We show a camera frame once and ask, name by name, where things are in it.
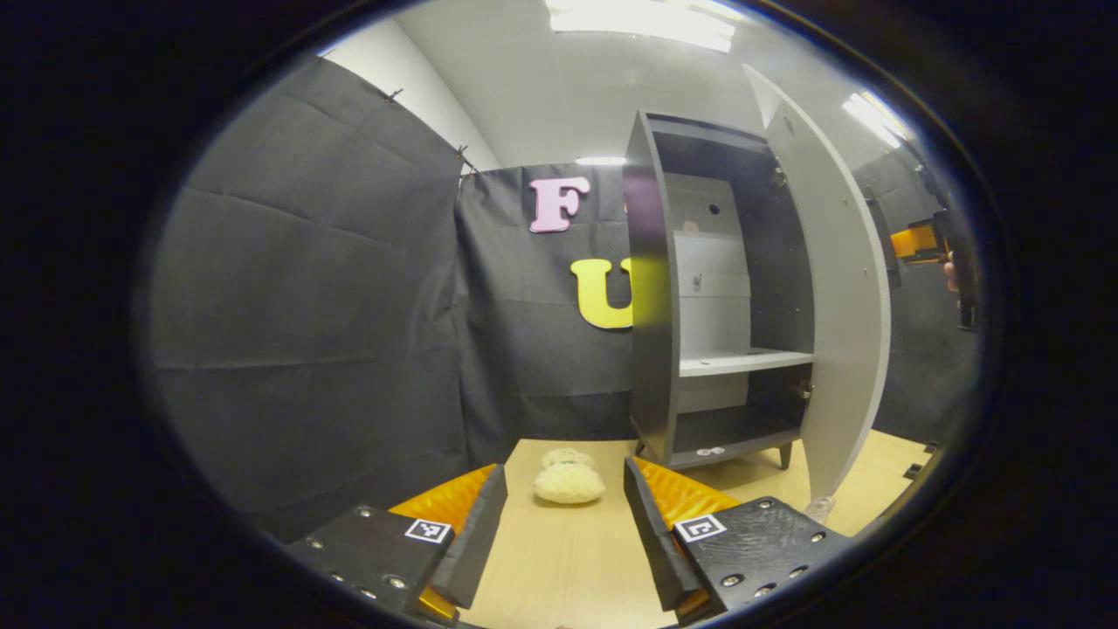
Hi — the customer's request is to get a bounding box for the white cabinet shelf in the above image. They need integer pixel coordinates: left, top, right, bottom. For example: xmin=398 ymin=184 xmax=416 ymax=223
xmin=679 ymin=348 xmax=815 ymax=378

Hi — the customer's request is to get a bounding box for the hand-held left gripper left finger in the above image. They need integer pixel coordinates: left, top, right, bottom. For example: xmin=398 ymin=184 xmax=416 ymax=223
xmin=286 ymin=464 xmax=510 ymax=629

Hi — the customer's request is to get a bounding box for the cream plush toy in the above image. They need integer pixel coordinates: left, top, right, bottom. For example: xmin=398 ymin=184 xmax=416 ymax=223
xmin=533 ymin=447 xmax=606 ymax=505

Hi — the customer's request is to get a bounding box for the large ceiling light panel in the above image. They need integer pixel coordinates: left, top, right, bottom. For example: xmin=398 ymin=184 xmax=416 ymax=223
xmin=543 ymin=0 xmax=739 ymax=53

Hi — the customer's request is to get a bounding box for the black backdrop cloth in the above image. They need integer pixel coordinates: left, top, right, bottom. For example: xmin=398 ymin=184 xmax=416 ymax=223
xmin=144 ymin=54 xmax=983 ymax=543

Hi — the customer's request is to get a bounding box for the dark grey cabinet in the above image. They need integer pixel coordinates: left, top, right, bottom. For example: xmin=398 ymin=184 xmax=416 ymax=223
xmin=622 ymin=109 xmax=818 ymax=473

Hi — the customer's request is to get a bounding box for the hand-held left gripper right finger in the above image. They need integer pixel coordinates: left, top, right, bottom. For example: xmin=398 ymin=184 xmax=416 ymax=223
xmin=623 ymin=456 xmax=852 ymax=626

